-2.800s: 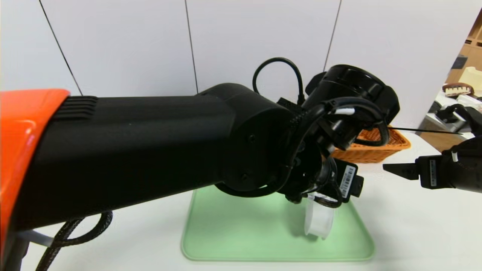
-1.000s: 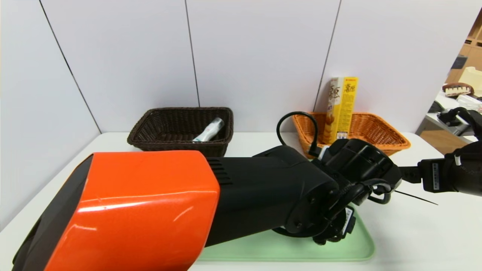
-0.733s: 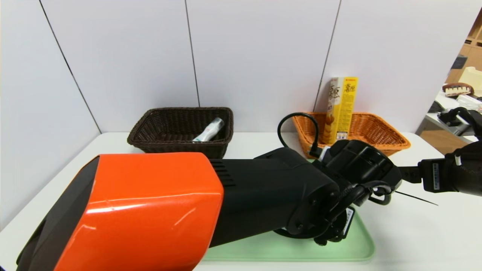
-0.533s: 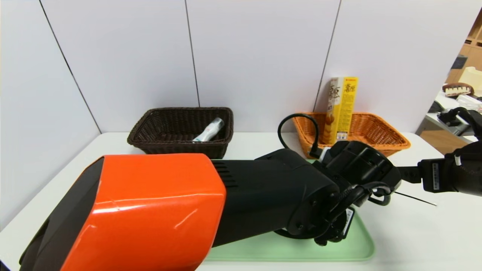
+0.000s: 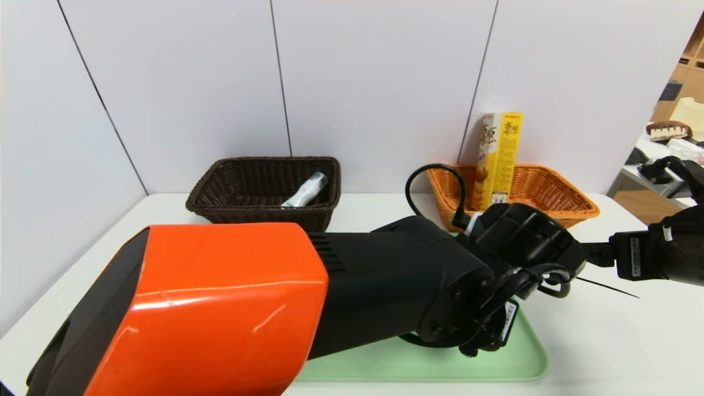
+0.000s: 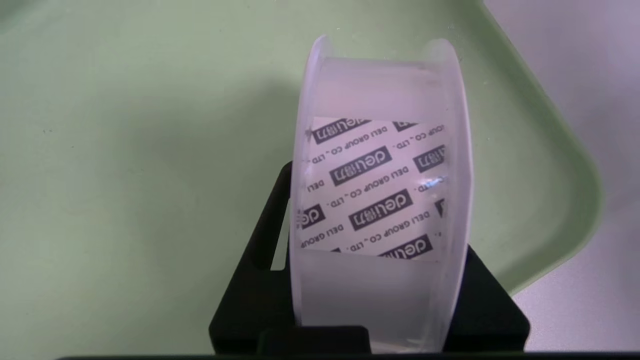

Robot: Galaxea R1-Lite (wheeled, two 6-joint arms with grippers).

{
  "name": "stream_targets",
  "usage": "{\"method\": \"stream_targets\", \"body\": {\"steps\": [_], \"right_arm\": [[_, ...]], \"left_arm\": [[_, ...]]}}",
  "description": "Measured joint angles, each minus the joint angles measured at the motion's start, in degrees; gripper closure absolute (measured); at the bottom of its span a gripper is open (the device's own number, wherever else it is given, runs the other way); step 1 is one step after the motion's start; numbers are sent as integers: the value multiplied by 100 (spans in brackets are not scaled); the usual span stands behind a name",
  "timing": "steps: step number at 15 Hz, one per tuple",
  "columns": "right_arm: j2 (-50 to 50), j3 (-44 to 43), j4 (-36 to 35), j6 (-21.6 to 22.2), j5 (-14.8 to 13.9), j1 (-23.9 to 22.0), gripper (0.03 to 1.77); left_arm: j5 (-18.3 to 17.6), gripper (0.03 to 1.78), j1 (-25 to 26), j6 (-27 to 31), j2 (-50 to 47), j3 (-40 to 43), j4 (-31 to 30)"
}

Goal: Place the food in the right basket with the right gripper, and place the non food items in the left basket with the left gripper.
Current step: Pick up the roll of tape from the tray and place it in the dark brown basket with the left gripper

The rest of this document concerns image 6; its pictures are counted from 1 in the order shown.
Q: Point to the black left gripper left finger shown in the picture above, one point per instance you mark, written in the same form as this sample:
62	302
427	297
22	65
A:
250	300

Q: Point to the light green plastic tray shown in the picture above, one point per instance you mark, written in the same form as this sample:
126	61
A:
150	175

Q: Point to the white round plastic container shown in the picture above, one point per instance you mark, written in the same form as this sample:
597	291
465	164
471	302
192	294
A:
380	200

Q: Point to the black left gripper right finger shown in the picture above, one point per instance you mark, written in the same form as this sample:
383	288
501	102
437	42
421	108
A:
490	320

